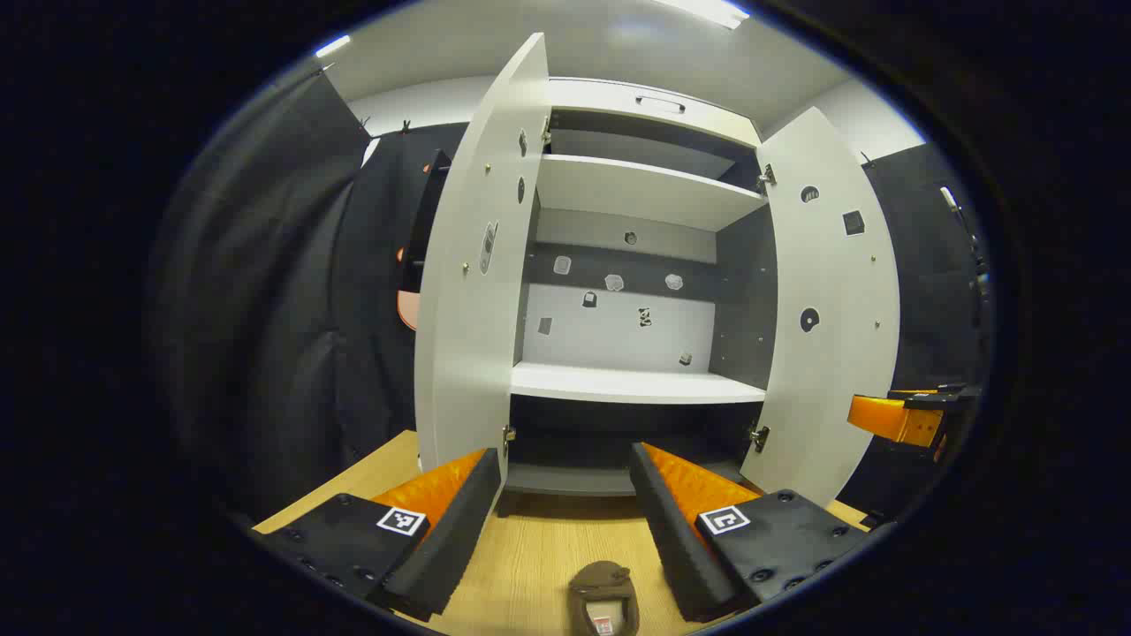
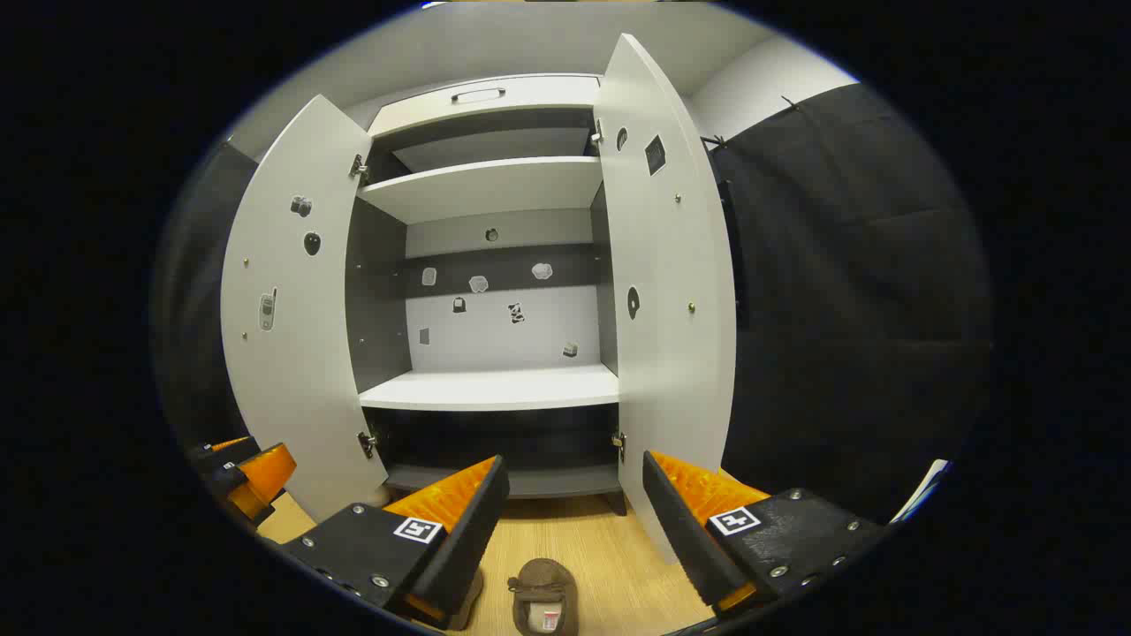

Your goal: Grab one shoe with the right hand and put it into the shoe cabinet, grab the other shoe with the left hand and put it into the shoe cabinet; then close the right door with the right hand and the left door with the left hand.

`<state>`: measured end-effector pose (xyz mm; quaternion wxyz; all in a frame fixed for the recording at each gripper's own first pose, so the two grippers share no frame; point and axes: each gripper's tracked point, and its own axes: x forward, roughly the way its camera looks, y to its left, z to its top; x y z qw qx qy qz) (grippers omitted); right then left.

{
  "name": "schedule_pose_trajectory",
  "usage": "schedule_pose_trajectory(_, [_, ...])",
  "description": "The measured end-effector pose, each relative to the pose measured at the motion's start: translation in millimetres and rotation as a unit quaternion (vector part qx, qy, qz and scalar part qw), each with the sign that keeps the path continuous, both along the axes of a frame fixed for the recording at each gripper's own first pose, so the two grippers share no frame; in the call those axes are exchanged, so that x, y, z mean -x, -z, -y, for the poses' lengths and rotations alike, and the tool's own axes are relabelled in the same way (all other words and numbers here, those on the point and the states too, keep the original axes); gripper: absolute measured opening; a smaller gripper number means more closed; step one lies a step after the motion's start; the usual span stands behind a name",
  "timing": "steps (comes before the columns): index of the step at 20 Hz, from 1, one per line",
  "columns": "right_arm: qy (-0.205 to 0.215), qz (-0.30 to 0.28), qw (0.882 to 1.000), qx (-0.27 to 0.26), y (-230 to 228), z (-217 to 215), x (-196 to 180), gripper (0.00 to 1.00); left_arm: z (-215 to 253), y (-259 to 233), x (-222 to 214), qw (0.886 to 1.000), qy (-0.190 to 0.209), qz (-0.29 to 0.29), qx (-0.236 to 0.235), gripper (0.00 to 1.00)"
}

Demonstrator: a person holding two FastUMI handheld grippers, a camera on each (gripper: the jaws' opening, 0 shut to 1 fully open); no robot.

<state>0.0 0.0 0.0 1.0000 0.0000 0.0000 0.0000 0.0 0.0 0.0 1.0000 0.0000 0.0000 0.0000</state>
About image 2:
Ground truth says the brown fluffy shoe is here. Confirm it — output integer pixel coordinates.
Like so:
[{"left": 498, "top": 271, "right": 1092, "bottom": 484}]
[
  {"left": 445, "top": 570, "right": 486, "bottom": 632},
  {"left": 507, "top": 557, "right": 581, "bottom": 636}
]

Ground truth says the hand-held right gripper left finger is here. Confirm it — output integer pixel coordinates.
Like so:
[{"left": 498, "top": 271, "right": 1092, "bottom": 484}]
[{"left": 278, "top": 456, "right": 511, "bottom": 630}]

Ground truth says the white shoe cabinet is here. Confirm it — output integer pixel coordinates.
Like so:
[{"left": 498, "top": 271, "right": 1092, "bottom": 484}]
[{"left": 345, "top": 73, "right": 630, "bottom": 518}]

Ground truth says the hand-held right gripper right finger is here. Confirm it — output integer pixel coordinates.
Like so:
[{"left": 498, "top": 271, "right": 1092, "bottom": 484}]
[{"left": 642, "top": 450, "right": 886, "bottom": 619}]

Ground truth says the white shoe cabinet door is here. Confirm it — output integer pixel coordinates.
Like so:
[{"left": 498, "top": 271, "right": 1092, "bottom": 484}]
[
  {"left": 219, "top": 95, "right": 391, "bottom": 523},
  {"left": 593, "top": 34, "right": 738, "bottom": 566}
]

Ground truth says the black backdrop cloth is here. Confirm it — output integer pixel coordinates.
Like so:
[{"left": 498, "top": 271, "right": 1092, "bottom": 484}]
[{"left": 705, "top": 81, "right": 996, "bottom": 524}]

